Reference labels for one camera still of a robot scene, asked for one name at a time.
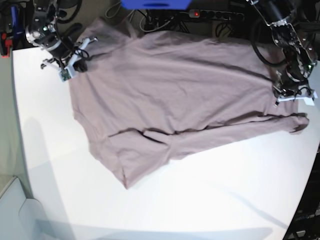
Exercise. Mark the mauve t-shirt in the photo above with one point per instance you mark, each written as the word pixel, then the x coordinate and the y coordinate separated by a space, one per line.
pixel 146 100

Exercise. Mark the blue box overhead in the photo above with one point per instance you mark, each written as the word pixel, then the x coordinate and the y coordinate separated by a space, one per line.
pixel 155 4

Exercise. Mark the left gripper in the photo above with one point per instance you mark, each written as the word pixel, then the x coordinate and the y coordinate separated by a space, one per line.
pixel 283 81

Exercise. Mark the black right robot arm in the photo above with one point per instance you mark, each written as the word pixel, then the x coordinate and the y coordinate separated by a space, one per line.
pixel 42 31

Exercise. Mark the black power strip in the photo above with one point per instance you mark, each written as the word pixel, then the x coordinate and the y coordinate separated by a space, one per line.
pixel 215 15

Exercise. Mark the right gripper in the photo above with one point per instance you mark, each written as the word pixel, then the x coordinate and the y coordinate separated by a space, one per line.
pixel 60 51

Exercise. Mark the red and blue clamp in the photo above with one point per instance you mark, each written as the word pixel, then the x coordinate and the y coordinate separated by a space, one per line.
pixel 8 27

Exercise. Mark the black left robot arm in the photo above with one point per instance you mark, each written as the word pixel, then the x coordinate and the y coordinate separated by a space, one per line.
pixel 293 33

